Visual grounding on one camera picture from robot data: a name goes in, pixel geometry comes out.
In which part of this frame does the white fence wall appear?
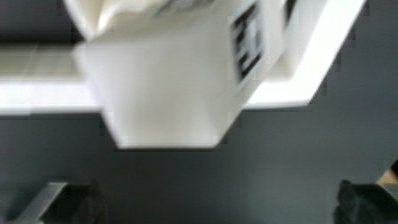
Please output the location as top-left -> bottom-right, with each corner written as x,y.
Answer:
0,44 -> 101,116
245,0 -> 366,110

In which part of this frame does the white front fence wall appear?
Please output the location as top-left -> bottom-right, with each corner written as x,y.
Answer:
0,44 -> 101,116

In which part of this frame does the white stool leg with tag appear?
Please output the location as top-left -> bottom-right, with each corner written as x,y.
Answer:
64,0 -> 286,149

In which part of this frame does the white right fence wall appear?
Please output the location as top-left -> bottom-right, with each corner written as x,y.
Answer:
245,0 -> 366,110

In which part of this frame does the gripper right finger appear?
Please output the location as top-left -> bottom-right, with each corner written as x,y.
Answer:
332,180 -> 398,224

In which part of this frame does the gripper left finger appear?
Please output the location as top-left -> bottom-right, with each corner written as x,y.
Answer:
11,181 -> 108,224

